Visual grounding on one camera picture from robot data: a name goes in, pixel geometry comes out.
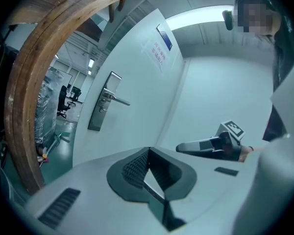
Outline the black head-worn camera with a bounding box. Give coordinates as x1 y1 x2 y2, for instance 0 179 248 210
221 9 234 31

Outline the white paper notice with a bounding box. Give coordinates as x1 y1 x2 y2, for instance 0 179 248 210
140 37 172 73

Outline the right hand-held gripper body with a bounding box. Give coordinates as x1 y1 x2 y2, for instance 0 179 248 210
210 121 246 162

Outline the silver door lock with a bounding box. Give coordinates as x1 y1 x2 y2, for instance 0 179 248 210
88 70 131 132

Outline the person's torso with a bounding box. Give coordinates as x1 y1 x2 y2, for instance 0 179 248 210
262 0 294 142

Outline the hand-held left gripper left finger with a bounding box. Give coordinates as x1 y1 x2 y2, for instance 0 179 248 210
122 147 150 190

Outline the long ceiling light panel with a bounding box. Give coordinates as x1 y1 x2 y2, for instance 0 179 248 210
165 4 236 32

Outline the plastic-wrapped pallet stack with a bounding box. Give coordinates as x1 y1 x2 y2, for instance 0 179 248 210
34 70 62 145

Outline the person's left forearm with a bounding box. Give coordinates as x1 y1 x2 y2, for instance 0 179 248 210
234 135 294 235

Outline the wooden arch frame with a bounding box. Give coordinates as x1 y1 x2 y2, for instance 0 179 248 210
3 0 147 196

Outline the black office chair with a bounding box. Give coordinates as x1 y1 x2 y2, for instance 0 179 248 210
56 85 76 118

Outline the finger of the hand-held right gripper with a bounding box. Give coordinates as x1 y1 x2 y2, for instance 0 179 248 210
175 140 214 158

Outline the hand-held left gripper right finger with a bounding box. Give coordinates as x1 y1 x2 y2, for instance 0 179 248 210
148 147 185 192

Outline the person's head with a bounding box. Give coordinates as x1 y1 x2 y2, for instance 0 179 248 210
234 0 283 37

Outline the white door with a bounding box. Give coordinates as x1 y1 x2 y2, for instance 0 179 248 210
68 8 186 171

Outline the person's right forearm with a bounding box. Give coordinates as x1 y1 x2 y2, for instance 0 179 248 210
238 145 263 163

